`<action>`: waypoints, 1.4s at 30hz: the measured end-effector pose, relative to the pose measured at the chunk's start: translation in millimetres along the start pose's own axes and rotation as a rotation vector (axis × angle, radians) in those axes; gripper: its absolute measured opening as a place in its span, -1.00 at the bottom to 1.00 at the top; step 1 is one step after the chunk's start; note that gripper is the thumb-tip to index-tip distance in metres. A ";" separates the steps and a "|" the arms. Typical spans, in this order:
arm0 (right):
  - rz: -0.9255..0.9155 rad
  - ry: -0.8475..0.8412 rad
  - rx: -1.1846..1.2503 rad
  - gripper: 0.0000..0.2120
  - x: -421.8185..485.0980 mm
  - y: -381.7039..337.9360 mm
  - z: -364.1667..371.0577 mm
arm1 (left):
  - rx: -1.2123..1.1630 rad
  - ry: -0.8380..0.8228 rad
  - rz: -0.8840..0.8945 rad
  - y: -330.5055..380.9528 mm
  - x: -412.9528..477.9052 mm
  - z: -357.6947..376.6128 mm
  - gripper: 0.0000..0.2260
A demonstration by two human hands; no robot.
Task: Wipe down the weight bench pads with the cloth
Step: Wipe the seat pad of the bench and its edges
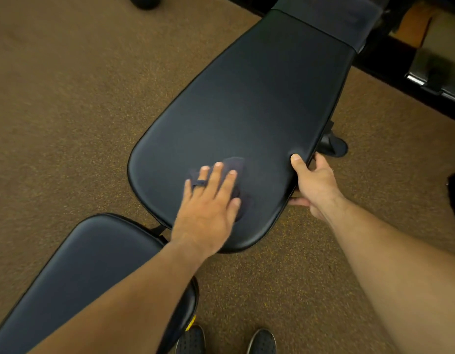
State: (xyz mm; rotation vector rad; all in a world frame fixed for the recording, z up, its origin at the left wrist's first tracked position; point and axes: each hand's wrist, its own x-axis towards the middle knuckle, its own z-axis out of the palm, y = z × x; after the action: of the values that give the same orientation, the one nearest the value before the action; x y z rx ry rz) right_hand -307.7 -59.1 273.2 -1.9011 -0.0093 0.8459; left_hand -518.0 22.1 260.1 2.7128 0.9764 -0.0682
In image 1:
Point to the person's right hand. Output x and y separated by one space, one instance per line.
319 188

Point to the person's left hand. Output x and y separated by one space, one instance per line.
205 221

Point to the dark grey cleaning cloth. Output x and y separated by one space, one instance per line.
233 164

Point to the black padded workout bench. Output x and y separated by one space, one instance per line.
257 88

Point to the person's right forearm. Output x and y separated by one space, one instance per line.
404 272

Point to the person's left forearm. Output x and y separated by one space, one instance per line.
131 302

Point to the black shoe white sole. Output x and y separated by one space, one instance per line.
190 341
261 342

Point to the black storage shelf rack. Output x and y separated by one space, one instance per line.
382 58

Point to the orange block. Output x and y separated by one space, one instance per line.
411 27

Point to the beige panel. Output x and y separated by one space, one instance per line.
446 36

